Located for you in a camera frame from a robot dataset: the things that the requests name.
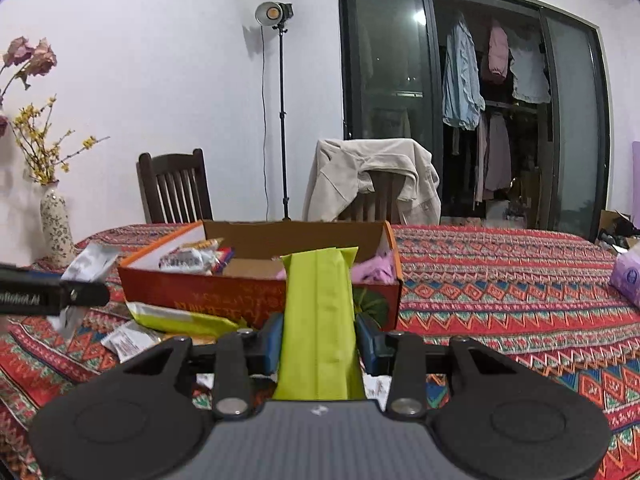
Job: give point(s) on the wardrobe with hanging clothes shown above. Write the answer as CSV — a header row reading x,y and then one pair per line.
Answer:
x,y
390,60

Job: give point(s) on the floral ceramic vase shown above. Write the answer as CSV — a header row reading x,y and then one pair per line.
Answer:
x,y
54,225

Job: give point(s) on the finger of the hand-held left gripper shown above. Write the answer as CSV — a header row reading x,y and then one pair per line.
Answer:
x,y
87,294
30,275

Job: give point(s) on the yellow flower branches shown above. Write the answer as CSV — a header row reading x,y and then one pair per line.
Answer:
x,y
42,170

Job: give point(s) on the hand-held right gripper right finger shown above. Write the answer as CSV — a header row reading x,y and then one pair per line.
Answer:
x,y
367,345

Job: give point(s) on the white biscuit packet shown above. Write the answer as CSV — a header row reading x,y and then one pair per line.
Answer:
x,y
185,261
202,245

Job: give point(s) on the beige jacket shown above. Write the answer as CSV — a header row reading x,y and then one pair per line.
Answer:
x,y
340,175

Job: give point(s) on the black studio light stand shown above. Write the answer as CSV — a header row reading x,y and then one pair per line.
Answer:
x,y
282,110

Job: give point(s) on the dried pink flowers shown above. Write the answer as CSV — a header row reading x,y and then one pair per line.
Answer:
x,y
42,55

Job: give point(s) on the white hanging garment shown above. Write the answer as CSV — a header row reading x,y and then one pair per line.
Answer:
x,y
527,75

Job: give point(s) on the pale pink hanging clothes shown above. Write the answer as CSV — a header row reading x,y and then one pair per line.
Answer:
x,y
497,155

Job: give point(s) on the small white snack packet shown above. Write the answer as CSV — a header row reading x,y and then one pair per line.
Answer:
x,y
130,342

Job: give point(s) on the green snack packet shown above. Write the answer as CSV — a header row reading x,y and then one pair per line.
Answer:
x,y
320,320

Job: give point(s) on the purple tissue pack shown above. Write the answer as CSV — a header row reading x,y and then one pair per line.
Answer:
x,y
627,275

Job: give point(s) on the red and blue snack packet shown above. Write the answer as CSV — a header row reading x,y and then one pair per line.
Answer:
x,y
223,260

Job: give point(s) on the orange cardboard box pumpkin print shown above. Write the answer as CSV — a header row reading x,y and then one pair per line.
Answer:
x,y
200,300

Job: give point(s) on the white snack packet grey print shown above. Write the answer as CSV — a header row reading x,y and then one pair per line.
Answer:
x,y
92,260

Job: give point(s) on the open brown cardboard box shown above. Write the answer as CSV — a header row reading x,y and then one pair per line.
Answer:
x,y
607,222

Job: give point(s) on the dark wooden chair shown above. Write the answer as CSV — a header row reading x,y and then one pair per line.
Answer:
x,y
172,162

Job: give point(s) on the light blue hanging shirt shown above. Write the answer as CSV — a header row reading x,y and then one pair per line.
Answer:
x,y
460,75

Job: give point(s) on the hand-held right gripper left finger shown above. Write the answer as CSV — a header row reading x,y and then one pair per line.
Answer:
x,y
272,342

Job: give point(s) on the yellow-green and white snack packet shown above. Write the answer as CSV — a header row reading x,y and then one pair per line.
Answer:
x,y
175,317

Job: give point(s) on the pink hanging garment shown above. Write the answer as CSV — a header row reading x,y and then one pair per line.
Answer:
x,y
498,52

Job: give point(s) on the brown wooden chair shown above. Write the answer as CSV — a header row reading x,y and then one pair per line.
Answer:
x,y
380,200

